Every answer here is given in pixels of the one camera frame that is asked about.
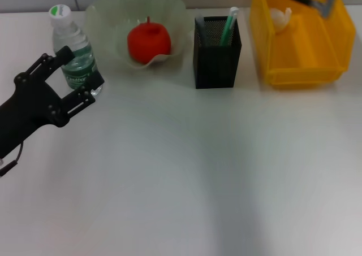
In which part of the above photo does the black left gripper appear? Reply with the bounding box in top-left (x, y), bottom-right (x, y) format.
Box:
top-left (0, 45), bottom-right (106, 160)

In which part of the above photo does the clear bottle with green label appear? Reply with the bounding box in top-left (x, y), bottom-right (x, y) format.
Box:
top-left (48, 4), bottom-right (105, 97)

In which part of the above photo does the red-orange toy fruit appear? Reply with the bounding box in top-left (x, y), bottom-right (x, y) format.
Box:
top-left (127, 16), bottom-right (172, 64)

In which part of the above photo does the grey glitter pen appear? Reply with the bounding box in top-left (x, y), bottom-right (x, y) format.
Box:
top-left (195, 10), bottom-right (210, 47)

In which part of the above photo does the mint green pen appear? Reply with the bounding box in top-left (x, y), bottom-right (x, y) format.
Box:
top-left (219, 6), bottom-right (240, 47)

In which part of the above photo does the translucent green fruit plate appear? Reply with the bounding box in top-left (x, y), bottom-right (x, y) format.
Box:
top-left (84, 0), bottom-right (188, 70)

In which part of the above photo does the black mesh pen holder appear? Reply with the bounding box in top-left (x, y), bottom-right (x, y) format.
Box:
top-left (193, 15), bottom-right (243, 90)

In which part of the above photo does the yellow plastic bin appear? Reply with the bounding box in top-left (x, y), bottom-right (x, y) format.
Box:
top-left (248, 0), bottom-right (357, 89)

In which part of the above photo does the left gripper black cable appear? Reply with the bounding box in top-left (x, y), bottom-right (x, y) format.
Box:
top-left (0, 141), bottom-right (25, 180)

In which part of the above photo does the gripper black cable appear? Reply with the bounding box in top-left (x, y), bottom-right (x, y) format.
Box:
top-left (259, 0), bottom-right (341, 18)
top-left (0, 141), bottom-right (25, 180)

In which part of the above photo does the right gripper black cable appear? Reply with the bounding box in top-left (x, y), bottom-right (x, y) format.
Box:
top-left (259, 0), bottom-right (341, 18)

